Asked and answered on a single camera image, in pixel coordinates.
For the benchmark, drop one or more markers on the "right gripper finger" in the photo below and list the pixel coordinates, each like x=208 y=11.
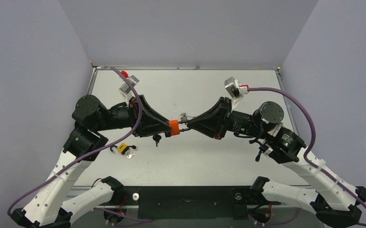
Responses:
x=209 y=128
x=216 y=112

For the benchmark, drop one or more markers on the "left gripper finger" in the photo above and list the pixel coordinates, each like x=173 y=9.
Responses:
x=149 y=115
x=150 y=126

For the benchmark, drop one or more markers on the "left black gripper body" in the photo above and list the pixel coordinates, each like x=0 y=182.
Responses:
x=133 y=112

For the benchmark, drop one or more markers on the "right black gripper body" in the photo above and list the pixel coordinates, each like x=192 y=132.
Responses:
x=226 y=118

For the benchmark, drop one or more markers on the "orange black padlock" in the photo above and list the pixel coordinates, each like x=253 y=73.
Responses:
x=175 y=130

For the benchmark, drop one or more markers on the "brass padlock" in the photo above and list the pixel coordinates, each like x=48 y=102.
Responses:
x=185 y=117

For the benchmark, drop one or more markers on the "yellow padlock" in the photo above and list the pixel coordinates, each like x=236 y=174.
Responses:
x=123 y=148

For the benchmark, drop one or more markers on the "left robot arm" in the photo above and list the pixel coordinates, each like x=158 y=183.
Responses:
x=50 y=207

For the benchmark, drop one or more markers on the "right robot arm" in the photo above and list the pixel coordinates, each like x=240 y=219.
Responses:
x=330 y=199

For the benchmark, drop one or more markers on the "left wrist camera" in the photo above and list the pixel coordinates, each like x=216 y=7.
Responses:
x=125 y=90

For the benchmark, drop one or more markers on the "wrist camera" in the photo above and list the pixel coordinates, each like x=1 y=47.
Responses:
x=125 y=90
x=236 y=90

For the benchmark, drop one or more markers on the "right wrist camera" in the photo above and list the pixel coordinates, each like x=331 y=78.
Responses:
x=236 y=90

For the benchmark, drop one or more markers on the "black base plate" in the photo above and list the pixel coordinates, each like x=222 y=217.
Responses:
x=188 y=202

